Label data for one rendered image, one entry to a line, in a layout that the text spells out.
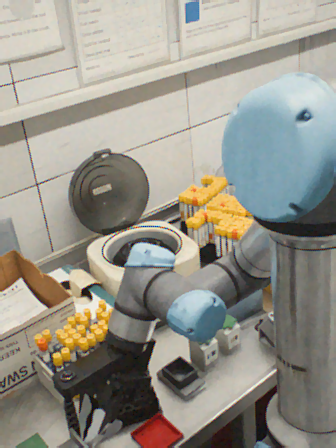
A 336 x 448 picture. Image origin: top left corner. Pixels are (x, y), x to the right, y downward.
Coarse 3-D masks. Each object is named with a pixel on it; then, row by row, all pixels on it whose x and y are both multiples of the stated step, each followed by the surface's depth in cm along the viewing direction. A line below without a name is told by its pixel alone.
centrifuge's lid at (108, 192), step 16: (96, 160) 140; (112, 160) 143; (128, 160) 143; (80, 176) 140; (96, 176) 143; (112, 176) 145; (128, 176) 146; (144, 176) 144; (80, 192) 141; (96, 192) 145; (112, 192) 147; (128, 192) 148; (144, 192) 147; (80, 208) 142; (96, 208) 145; (112, 208) 147; (128, 208) 148; (144, 208) 145; (96, 224) 144; (112, 224) 146; (128, 224) 144
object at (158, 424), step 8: (160, 416) 100; (144, 424) 98; (152, 424) 99; (160, 424) 99; (168, 424) 98; (136, 432) 97; (144, 432) 98; (152, 432) 97; (160, 432) 97; (168, 432) 97; (176, 432) 97; (136, 440) 96; (144, 440) 96; (152, 440) 96; (160, 440) 96; (168, 440) 95; (176, 440) 95
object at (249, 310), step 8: (256, 296) 121; (240, 304) 119; (248, 304) 120; (256, 304) 122; (232, 312) 118; (240, 312) 120; (248, 312) 121; (256, 312) 123; (264, 312) 123; (240, 320) 121; (248, 320) 121; (256, 320) 122; (240, 328) 119
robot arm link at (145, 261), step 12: (132, 252) 86; (144, 252) 84; (156, 252) 85; (168, 252) 87; (132, 264) 85; (144, 264) 84; (156, 264) 84; (168, 264) 85; (132, 276) 85; (144, 276) 83; (120, 288) 87; (132, 288) 85; (144, 288) 82; (120, 300) 86; (132, 300) 85; (132, 312) 85; (144, 312) 85
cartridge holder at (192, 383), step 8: (176, 360) 109; (184, 360) 108; (168, 368) 108; (176, 368) 109; (184, 368) 109; (192, 368) 106; (160, 376) 108; (168, 376) 106; (176, 376) 107; (184, 376) 107; (192, 376) 105; (168, 384) 107; (176, 384) 104; (184, 384) 104; (192, 384) 105; (200, 384) 105; (176, 392) 105; (184, 392) 103; (192, 392) 104
